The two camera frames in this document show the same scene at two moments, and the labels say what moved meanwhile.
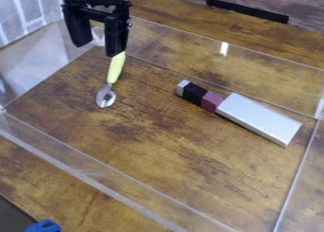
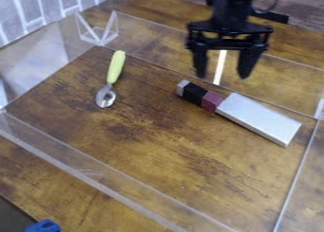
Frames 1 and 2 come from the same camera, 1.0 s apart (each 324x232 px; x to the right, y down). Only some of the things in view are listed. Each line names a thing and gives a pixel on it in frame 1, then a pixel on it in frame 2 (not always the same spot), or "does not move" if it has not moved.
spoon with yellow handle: [105, 96] does not move
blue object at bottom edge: [45, 225] does not move
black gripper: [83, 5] to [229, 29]
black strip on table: [247, 10] does not move
